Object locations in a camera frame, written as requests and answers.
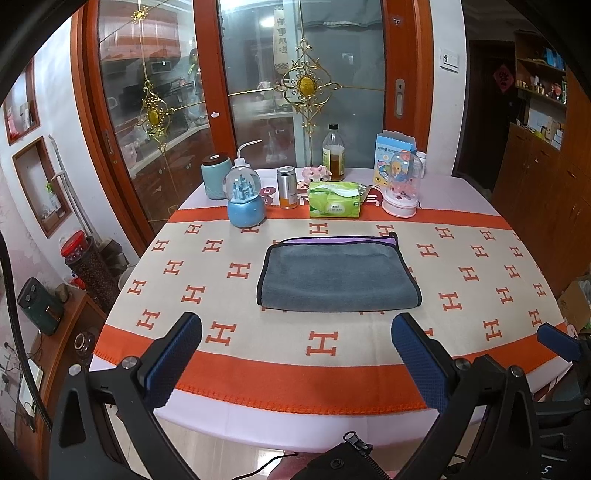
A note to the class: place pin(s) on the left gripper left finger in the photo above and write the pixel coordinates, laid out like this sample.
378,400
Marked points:
83,443

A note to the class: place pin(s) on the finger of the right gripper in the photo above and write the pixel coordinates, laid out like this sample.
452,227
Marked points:
559,342

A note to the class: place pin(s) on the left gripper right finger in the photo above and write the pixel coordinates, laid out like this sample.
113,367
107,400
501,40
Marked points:
486,426

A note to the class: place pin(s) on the purple and grey towel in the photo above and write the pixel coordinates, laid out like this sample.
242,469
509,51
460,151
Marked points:
337,274

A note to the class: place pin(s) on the cardboard box on floor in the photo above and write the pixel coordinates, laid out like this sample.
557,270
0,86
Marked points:
574,304

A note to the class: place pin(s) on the orange H-pattern table blanket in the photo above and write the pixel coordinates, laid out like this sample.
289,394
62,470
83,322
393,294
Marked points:
482,293

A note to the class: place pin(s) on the dark green small appliance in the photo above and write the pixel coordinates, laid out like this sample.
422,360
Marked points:
43,309

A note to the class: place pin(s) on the dark wooden shelf cabinet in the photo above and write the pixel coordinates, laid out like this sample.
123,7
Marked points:
543,188

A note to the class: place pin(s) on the red lidded jar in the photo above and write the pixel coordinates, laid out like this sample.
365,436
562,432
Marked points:
75,246

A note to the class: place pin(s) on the pink glass dome music box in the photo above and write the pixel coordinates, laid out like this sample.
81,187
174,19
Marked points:
401,197

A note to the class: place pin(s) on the blue cartoon cardboard box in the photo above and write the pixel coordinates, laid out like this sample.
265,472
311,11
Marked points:
393,150

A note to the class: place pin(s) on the green tissue pack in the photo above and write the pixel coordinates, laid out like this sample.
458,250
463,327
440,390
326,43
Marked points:
334,200

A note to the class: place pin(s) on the pink flower ornament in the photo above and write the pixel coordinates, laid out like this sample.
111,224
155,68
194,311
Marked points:
316,173

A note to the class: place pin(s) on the blue castle snow globe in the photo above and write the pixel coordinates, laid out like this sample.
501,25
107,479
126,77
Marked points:
241,186

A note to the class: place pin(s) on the glass bottle amber liquid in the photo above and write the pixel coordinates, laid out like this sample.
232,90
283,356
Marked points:
333,153

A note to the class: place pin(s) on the silver orange drink can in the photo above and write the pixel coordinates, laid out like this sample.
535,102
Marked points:
287,187

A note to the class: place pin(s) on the teal cylindrical humidifier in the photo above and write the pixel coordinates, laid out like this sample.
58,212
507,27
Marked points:
214,168

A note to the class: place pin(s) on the white wall light switch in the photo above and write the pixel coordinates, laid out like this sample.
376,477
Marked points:
449,60

